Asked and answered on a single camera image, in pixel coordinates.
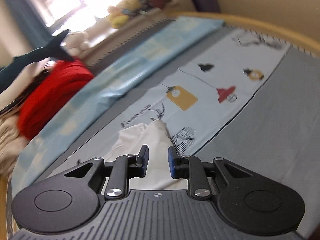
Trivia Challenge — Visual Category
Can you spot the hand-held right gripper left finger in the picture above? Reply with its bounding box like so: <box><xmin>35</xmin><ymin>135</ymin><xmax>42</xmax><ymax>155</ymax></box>
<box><xmin>64</xmin><ymin>144</ymin><xmax>150</xmax><ymax>200</ymax></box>

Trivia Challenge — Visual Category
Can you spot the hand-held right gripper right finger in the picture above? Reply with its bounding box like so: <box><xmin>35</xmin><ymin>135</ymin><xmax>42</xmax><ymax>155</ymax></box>
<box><xmin>168</xmin><ymin>146</ymin><xmax>252</xmax><ymax>198</ymax></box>

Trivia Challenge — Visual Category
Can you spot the white garment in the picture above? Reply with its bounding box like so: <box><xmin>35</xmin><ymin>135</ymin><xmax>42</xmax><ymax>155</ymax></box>
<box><xmin>102</xmin><ymin>120</ymin><xmax>190</xmax><ymax>190</ymax></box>

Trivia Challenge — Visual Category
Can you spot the light blue cloth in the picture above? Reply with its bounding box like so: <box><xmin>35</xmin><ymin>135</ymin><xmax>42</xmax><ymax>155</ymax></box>
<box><xmin>10</xmin><ymin>16</ymin><xmax>224</xmax><ymax>193</ymax></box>

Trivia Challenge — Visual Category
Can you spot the red folded blanket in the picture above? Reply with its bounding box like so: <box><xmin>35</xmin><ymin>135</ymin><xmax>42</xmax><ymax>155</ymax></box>
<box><xmin>17</xmin><ymin>59</ymin><xmax>94</xmax><ymax>139</ymax></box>

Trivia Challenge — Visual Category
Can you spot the printed bed sheet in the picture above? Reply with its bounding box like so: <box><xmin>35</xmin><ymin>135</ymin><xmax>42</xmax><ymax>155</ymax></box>
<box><xmin>67</xmin><ymin>27</ymin><xmax>292</xmax><ymax>170</ymax></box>

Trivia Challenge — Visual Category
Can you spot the cream folded quilt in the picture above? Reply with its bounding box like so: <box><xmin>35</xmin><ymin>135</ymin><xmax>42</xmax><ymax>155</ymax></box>
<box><xmin>0</xmin><ymin>115</ymin><xmax>33</xmax><ymax>175</ymax></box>

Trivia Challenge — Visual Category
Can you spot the white plush toy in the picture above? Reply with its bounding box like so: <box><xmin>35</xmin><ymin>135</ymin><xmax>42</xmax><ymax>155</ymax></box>
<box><xmin>66</xmin><ymin>31</ymin><xmax>90</xmax><ymax>55</ymax></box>

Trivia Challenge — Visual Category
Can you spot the white folded blanket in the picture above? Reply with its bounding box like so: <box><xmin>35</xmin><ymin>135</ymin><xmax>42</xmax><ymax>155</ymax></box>
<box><xmin>0</xmin><ymin>60</ymin><xmax>58</xmax><ymax>115</ymax></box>

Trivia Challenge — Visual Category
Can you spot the dark blue shark plush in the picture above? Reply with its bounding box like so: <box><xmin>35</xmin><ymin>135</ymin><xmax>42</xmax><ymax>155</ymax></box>
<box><xmin>0</xmin><ymin>29</ymin><xmax>75</xmax><ymax>93</ymax></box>

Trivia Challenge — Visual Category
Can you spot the yellow bear plush toy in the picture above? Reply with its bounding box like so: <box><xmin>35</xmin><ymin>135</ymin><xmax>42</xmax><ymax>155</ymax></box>
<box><xmin>121</xmin><ymin>0</ymin><xmax>141</xmax><ymax>15</ymax></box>

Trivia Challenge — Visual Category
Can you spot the window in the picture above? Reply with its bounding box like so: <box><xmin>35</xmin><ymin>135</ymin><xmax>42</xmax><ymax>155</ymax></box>
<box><xmin>27</xmin><ymin>0</ymin><xmax>130</xmax><ymax>28</ymax></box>

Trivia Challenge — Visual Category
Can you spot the blue curtain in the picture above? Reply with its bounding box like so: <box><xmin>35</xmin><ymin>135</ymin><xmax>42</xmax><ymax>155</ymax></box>
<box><xmin>0</xmin><ymin>0</ymin><xmax>53</xmax><ymax>65</ymax></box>

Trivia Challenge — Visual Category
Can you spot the wooden bed frame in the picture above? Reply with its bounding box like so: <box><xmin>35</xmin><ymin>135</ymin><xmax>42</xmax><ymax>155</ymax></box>
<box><xmin>0</xmin><ymin>11</ymin><xmax>320</xmax><ymax>240</ymax></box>

